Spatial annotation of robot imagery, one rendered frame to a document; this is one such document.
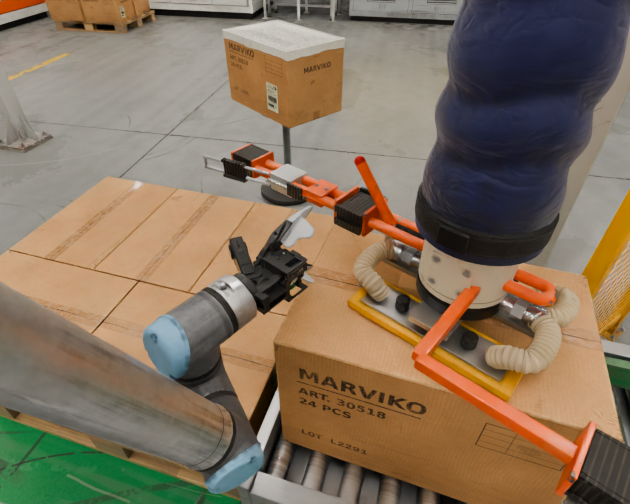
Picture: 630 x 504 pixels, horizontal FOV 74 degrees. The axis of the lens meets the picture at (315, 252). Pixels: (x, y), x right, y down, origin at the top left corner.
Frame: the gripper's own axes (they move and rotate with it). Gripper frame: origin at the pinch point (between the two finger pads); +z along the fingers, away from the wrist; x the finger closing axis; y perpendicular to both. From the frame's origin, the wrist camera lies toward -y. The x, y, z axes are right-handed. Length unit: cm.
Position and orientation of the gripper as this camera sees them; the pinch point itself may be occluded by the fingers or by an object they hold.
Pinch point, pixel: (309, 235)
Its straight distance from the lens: 84.8
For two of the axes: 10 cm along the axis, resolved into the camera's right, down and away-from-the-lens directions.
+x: 0.0, -7.6, -6.5
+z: 6.5, -4.9, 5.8
